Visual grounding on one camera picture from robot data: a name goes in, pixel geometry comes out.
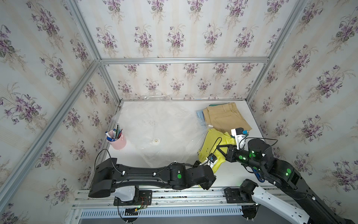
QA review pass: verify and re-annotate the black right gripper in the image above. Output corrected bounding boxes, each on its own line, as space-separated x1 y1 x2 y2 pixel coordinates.
217 144 268 175

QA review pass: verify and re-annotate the yellow garment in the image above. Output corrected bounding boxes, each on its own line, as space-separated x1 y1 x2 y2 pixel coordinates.
198 128 236 173

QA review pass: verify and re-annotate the beige garment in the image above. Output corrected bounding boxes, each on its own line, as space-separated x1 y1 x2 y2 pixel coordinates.
203 103 252 133

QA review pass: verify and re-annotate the light blue garment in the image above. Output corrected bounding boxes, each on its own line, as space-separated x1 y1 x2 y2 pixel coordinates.
196 109 206 123

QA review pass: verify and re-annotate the green garment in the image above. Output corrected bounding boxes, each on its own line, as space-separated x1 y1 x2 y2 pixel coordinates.
209 103 225 106

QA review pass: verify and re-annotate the clear plastic vacuum bag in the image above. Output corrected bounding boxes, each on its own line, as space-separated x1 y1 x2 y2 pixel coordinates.
109 97 210 168

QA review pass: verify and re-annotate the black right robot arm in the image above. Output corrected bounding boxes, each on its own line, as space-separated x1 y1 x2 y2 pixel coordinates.
216 138 353 224

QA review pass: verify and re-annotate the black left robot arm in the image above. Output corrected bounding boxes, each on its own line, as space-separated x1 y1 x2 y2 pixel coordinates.
88 158 216 203

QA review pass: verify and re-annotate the pink pen cup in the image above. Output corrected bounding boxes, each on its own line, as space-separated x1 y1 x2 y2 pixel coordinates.
105 124 127 150

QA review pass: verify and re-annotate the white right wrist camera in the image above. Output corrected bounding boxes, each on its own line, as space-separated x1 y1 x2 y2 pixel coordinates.
231 127 249 150

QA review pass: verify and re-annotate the aluminium mounting rail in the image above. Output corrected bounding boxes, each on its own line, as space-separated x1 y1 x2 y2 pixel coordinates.
70 187 227 209

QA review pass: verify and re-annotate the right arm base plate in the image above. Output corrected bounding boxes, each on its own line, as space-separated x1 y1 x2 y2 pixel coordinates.
224 186 256 203

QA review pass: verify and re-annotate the white slotted cable duct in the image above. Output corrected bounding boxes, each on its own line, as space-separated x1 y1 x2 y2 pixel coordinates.
79 205 243 219

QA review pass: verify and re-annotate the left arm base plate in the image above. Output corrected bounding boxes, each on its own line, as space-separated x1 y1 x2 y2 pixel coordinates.
113 188 153 206

